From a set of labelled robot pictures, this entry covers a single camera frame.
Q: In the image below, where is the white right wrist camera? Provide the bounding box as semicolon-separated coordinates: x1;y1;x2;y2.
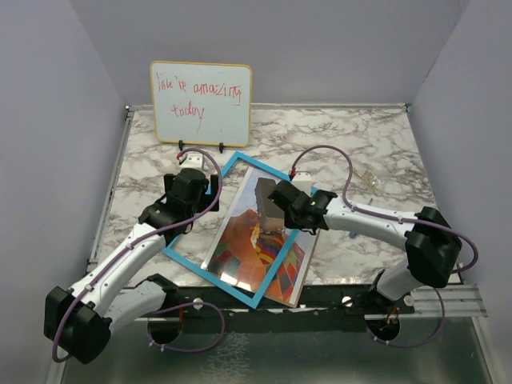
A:
290;171;312;196

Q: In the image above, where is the hot air balloon photo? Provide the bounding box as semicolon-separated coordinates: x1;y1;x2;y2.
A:
202;167;318;307

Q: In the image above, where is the black whiteboard stand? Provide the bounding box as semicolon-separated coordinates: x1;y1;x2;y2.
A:
178;140;226;154

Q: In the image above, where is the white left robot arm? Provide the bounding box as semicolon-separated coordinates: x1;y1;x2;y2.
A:
43;168;222;364

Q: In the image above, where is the white dry-erase board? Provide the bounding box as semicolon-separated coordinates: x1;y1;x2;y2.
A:
150;61;253;147

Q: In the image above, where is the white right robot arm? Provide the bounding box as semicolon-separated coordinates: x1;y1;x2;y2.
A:
269;181;462;313

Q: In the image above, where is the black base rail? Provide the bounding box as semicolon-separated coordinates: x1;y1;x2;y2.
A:
146;274;414;333

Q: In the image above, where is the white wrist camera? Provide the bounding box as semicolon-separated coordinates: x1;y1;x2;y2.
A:
178;152;206;171
290;171;312;196

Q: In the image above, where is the clear bag of hardware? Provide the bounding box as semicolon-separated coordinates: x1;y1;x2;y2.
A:
353;169;385;196

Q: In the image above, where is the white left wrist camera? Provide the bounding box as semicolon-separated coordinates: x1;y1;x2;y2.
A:
178;152;206;171

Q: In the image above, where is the blue picture frame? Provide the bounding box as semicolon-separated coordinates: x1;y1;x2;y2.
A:
163;152;299;308

